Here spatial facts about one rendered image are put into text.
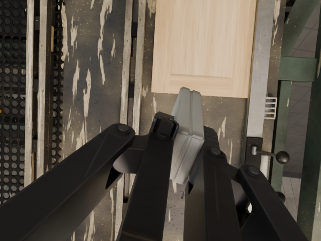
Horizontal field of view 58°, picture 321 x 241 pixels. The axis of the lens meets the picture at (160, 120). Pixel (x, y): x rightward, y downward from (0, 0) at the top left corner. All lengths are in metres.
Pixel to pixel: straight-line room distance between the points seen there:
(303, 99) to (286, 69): 2.11
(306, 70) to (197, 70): 0.38
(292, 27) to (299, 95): 1.79
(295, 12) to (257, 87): 0.46
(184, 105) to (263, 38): 0.82
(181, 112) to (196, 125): 0.01
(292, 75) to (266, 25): 0.21
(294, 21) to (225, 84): 0.51
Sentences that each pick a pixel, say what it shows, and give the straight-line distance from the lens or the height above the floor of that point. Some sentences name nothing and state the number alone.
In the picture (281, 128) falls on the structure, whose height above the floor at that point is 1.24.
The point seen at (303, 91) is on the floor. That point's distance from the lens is 3.07.
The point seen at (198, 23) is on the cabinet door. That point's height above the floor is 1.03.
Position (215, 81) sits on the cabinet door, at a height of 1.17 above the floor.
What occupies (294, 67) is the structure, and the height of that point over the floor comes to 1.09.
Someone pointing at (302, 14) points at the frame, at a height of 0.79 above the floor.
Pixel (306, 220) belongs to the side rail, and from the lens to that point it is 1.15.
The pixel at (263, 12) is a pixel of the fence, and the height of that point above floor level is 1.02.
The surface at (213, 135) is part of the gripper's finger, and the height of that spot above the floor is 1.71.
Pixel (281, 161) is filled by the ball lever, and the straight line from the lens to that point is 0.89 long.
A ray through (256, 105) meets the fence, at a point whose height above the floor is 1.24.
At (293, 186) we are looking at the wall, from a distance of 4.70.
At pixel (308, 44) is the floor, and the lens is 2.62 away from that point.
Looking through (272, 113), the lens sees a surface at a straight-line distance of 0.99.
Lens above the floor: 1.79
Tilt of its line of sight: 33 degrees down
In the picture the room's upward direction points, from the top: 177 degrees counter-clockwise
